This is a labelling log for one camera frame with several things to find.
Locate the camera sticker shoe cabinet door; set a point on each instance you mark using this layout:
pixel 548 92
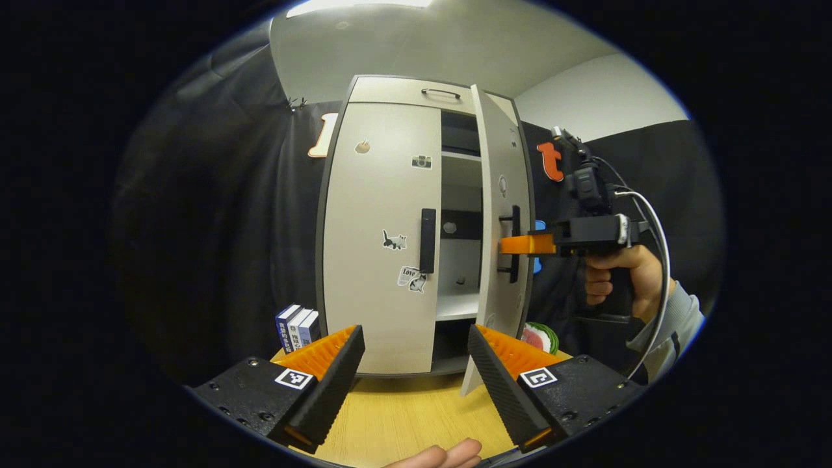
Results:
pixel 377 299

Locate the cherry sticker shoe cabinet door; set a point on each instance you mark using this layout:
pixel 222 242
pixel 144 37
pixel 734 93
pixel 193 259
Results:
pixel 504 162

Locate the white double-door shoe cabinet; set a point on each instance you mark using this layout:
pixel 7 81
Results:
pixel 458 305

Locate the black binder clip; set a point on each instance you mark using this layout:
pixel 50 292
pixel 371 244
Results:
pixel 296 104

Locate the ceiling light panel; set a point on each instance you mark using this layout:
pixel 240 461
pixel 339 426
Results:
pixel 357 5

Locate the toy watermelon slice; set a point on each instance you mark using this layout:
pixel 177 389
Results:
pixel 539 338

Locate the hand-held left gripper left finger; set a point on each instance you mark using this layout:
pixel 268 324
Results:
pixel 335 383

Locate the light blue book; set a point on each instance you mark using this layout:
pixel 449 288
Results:
pixel 311 328

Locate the dark blue book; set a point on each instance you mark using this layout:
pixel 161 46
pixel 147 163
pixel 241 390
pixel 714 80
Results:
pixel 285 331

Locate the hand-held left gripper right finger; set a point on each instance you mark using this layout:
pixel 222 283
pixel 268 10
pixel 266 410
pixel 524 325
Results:
pixel 497 383

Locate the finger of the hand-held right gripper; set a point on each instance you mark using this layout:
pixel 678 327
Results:
pixel 526 244

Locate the white blue book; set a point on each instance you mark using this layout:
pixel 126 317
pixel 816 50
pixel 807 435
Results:
pixel 299 328

